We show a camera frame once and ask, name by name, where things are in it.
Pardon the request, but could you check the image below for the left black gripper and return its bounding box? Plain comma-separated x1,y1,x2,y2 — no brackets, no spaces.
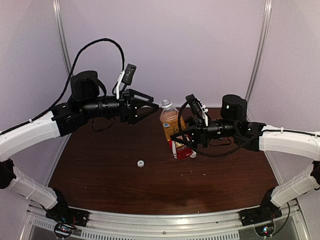
80,87,159,124

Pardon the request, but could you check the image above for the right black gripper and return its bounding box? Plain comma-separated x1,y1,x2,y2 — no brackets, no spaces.
170,115,239,149

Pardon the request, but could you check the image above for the amber tea bottle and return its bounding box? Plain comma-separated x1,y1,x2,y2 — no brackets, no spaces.
159,98,197,160

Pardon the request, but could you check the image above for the white tea bottle cap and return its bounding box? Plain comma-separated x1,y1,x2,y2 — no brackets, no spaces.
137,160,145,168

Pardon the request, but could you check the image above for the white flip bottle cap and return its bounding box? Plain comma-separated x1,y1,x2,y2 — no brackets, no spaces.
190,152,197,158

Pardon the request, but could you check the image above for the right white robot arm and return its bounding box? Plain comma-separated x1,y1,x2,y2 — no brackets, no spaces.
170,94,320,221

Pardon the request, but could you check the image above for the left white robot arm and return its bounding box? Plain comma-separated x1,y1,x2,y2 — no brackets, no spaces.
0,70,159,222

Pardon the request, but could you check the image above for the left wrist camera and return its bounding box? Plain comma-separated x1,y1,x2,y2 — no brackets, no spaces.
112,64,137,100

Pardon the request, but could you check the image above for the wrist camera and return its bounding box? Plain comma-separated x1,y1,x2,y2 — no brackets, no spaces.
185,94,210,127
112,64,137,100

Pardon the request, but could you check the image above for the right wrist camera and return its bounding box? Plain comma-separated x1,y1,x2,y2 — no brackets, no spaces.
185,94,210,127

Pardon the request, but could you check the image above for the right black braided cable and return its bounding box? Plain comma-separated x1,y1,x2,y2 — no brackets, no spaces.
177,101,261,158

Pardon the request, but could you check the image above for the black braided cable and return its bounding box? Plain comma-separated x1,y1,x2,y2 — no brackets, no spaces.
0,38,125,136
177,101,261,158

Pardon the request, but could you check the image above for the left black braided cable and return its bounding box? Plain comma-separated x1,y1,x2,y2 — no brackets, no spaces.
0,38,125,136

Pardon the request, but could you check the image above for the left aluminium frame post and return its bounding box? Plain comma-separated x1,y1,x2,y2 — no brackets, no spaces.
52,0,72,74

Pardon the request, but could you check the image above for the aluminium frame post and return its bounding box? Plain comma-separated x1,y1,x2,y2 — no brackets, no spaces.
245,0,273,102
52,0,72,74

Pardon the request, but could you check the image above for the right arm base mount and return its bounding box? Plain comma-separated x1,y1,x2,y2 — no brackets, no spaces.
239,202,283,238

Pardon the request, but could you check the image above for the front aluminium rail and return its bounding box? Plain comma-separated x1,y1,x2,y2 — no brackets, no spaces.
24,197,308,240

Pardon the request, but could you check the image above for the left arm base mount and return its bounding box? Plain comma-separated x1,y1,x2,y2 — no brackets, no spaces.
41,204,89,239

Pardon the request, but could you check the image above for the right aluminium frame post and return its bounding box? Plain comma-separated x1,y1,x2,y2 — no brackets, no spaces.
245,0,273,102

